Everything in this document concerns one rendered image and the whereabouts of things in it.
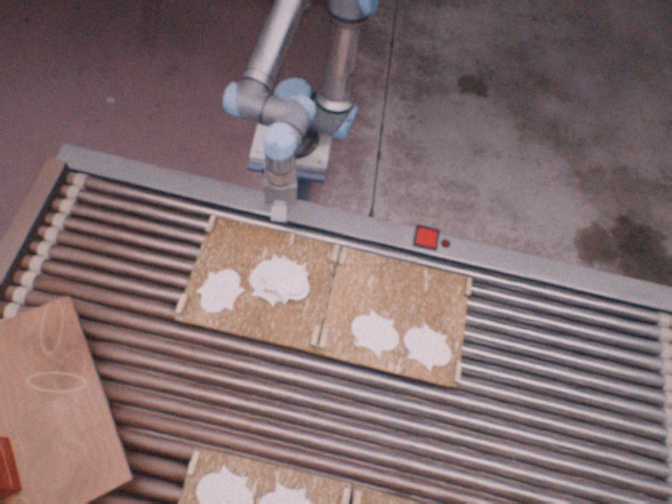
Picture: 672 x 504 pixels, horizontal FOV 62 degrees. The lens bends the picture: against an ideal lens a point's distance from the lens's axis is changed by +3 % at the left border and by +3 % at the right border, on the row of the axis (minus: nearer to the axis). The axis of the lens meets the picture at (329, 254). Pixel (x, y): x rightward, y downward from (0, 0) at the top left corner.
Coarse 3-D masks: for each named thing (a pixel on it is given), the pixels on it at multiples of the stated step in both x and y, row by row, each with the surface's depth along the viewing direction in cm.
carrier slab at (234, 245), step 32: (224, 224) 169; (224, 256) 165; (256, 256) 166; (288, 256) 166; (320, 256) 167; (192, 288) 159; (320, 288) 163; (192, 320) 155; (224, 320) 156; (256, 320) 157; (288, 320) 158; (320, 320) 159
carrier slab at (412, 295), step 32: (352, 256) 168; (352, 288) 164; (384, 288) 165; (416, 288) 166; (448, 288) 167; (352, 320) 160; (416, 320) 161; (448, 320) 162; (320, 352) 155; (352, 352) 156; (384, 352) 156; (448, 384) 154
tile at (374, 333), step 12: (372, 312) 160; (360, 324) 158; (372, 324) 159; (384, 324) 159; (360, 336) 157; (372, 336) 157; (384, 336) 157; (396, 336) 158; (372, 348) 156; (384, 348) 156
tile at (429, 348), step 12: (408, 336) 158; (420, 336) 159; (432, 336) 159; (444, 336) 159; (408, 348) 157; (420, 348) 157; (432, 348) 157; (444, 348) 158; (420, 360) 155; (432, 360) 156; (444, 360) 156
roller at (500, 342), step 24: (48, 240) 165; (72, 240) 164; (96, 240) 165; (168, 264) 164; (192, 264) 164; (480, 336) 163; (504, 336) 164; (552, 360) 163; (576, 360) 162; (600, 360) 164; (648, 384) 163
